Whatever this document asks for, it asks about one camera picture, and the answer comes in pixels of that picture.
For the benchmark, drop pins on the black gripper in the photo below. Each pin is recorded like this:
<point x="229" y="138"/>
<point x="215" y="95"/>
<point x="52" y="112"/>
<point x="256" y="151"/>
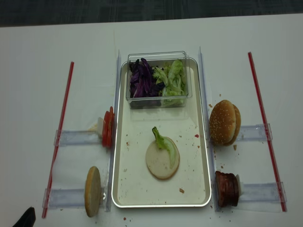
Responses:
<point x="27" y="219"/>

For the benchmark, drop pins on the red tomato slice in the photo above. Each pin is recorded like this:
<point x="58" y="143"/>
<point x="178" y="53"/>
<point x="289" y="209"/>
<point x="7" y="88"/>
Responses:
<point x="105" y="128"/>
<point x="110" y="127"/>

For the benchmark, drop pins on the white plastic tomato pusher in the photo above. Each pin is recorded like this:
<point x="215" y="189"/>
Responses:
<point x="99" y="127"/>

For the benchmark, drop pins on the lettuce leaf on bun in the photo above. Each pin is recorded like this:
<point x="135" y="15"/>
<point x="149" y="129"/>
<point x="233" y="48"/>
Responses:
<point x="167" y="144"/>

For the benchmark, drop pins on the green lettuce pile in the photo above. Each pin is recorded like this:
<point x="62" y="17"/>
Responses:
<point x="173" y="77"/>

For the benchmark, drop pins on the brown meat patties stack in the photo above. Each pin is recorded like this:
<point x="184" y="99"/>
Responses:
<point x="227" y="189"/>

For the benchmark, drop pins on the left red strip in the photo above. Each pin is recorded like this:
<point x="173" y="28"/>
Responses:
<point x="49" y="186"/>

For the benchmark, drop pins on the red strip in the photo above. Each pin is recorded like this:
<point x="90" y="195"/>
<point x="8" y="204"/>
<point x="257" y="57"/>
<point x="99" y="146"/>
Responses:
<point x="49" y="186"/>
<point x="270" y="145"/>

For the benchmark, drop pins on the upright bun slice left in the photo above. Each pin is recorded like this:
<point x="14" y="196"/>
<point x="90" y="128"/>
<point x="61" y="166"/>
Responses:
<point x="92" y="192"/>

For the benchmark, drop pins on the bottom bun slice on tray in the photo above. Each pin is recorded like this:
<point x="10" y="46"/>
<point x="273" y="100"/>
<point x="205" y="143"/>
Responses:
<point x="158" y="160"/>

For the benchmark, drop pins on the white metal tray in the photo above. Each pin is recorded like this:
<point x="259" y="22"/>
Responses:
<point x="133" y="186"/>

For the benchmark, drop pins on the purple cabbage leaves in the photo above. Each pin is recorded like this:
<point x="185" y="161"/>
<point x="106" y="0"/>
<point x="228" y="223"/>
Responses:
<point x="142" y="83"/>

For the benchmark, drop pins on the clear plastic salad box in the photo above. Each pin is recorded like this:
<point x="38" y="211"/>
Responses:
<point x="158" y="59"/>

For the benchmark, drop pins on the white plastic patty pusher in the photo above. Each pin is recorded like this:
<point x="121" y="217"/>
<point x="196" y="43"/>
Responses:
<point x="239" y="183"/>

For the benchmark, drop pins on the sesame bun top front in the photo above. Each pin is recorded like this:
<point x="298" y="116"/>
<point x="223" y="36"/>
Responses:
<point x="222" y="122"/>

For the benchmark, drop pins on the sesame bun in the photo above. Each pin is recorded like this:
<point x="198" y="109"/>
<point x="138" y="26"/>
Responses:
<point x="222" y="122"/>
<point x="237" y="129"/>

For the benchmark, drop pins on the sesame bun top rear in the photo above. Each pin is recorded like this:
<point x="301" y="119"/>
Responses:
<point x="237" y="129"/>

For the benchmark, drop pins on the right red strip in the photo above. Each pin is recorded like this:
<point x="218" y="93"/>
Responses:
<point x="270" y="145"/>

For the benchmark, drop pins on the clear bun slice holder rail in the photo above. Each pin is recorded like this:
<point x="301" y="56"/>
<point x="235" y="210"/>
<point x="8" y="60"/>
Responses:
<point x="64" y="198"/>

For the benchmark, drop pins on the clear tomato holder rail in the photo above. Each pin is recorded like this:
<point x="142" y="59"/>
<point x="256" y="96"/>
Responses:
<point x="66" y="138"/>

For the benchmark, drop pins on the left long clear rail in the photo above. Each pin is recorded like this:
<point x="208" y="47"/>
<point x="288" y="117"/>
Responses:
<point x="108" y="200"/>

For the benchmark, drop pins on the long clear rail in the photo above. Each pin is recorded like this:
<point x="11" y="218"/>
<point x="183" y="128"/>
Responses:
<point x="209" y="147"/>
<point x="108" y="200"/>

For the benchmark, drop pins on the right long clear rail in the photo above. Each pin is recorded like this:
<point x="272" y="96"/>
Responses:
<point x="209" y="147"/>

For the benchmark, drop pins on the clear patty holder rail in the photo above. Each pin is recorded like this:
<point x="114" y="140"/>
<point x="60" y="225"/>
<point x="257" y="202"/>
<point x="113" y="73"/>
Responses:
<point x="262" y="192"/>

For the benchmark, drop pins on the clear sesame bun holder rail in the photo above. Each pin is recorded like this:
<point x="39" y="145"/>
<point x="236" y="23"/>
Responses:
<point x="259" y="132"/>

